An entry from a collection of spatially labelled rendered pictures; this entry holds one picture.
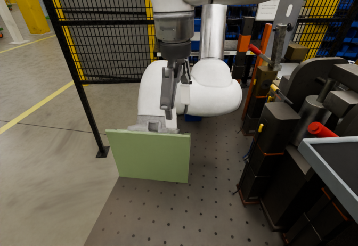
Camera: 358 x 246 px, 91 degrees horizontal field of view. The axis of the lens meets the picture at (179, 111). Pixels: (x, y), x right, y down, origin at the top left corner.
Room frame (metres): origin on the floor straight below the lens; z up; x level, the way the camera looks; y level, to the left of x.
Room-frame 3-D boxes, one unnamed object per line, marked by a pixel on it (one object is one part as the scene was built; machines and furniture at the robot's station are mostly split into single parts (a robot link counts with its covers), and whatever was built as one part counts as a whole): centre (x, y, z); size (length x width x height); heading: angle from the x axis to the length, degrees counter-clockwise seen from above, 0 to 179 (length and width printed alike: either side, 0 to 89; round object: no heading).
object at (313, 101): (0.33, -0.35, 0.95); 0.18 x 0.13 x 0.49; 4
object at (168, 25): (0.44, 0.01, 1.25); 0.09 x 0.09 x 0.06
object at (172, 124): (0.37, 0.02, 1.05); 0.03 x 0.01 x 0.07; 72
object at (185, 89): (0.50, -0.02, 1.04); 0.03 x 0.01 x 0.07; 72
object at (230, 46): (1.12, -0.30, 1.02); 0.90 x 0.22 x 0.03; 94
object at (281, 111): (0.35, -0.24, 0.89); 0.09 x 0.08 x 0.38; 94
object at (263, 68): (0.69, -0.35, 0.87); 0.10 x 0.07 x 0.35; 94
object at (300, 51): (0.99, -0.64, 0.88); 0.08 x 0.08 x 0.36; 4
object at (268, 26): (0.80, -0.37, 0.95); 0.03 x 0.01 x 0.50; 4
